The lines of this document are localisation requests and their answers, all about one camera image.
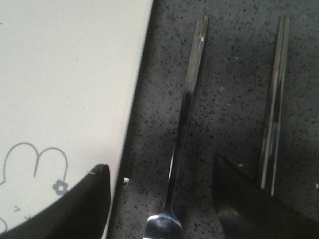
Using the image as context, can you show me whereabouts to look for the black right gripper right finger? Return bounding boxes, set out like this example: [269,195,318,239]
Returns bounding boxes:
[212,154,319,239]

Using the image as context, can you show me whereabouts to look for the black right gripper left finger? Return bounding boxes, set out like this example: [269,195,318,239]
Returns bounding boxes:
[0,164,111,239]

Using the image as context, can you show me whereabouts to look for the silver metal fork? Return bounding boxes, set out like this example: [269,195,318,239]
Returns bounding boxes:
[143,13,209,239]

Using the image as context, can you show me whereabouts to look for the beige rabbit serving tray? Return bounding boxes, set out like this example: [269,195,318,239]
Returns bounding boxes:
[0,0,153,238]

